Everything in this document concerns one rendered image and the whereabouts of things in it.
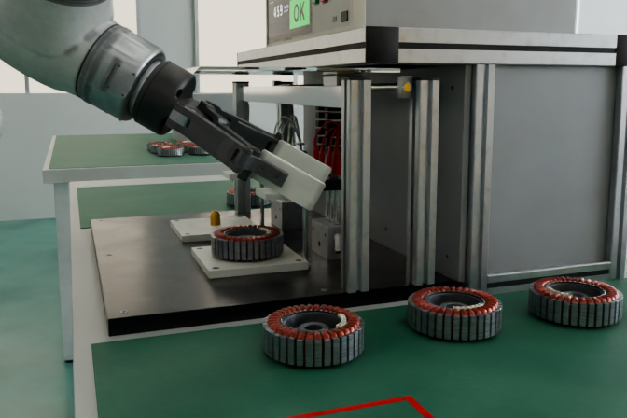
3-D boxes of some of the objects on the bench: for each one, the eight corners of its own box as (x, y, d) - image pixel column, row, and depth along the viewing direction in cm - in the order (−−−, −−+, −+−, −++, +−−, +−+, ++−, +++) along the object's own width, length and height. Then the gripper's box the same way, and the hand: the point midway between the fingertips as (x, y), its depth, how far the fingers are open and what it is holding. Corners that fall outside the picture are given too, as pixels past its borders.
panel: (457, 282, 93) (465, 64, 89) (302, 204, 155) (302, 74, 151) (465, 281, 94) (471, 64, 90) (307, 204, 155) (307, 74, 151)
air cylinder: (327, 260, 105) (327, 226, 104) (311, 250, 112) (311, 217, 111) (356, 257, 107) (356, 224, 106) (339, 247, 114) (339, 215, 113)
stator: (255, 369, 69) (254, 334, 69) (271, 330, 80) (270, 300, 80) (363, 372, 68) (363, 338, 68) (364, 333, 79) (364, 302, 79)
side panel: (468, 298, 93) (477, 64, 89) (457, 292, 96) (464, 64, 92) (624, 279, 103) (639, 66, 98) (610, 273, 106) (623, 67, 101)
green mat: (80, 229, 140) (80, 228, 139) (76, 188, 196) (76, 187, 196) (467, 202, 171) (467, 202, 171) (368, 174, 228) (368, 173, 228)
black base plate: (108, 337, 79) (107, 318, 78) (90, 229, 138) (90, 218, 138) (454, 295, 95) (454, 279, 94) (304, 215, 154) (304, 205, 154)
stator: (391, 317, 85) (392, 289, 84) (466, 307, 89) (467, 280, 88) (438, 349, 74) (438, 317, 74) (521, 336, 78) (522, 306, 78)
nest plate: (182, 242, 117) (182, 235, 117) (170, 226, 131) (170, 219, 131) (264, 236, 123) (264, 229, 122) (243, 220, 136) (243, 215, 136)
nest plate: (209, 279, 95) (209, 271, 95) (190, 254, 109) (190, 246, 109) (308, 269, 100) (308, 261, 100) (279, 246, 114) (279, 240, 114)
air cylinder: (281, 229, 128) (281, 202, 127) (270, 222, 135) (270, 195, 134) (306, 228, 129) (306, 200, 128) (294, 221, 136) (294, 194, 135)
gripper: (165, 115, 84) (313, 199, 84) (85, 125, 60) (294, 243, 60) (193, 62, 83) (342, 147, 83) (122, 50, 59) (335, 171, 59)
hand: (313, 183), depth 72 cm, fingers open, 13 cm apart
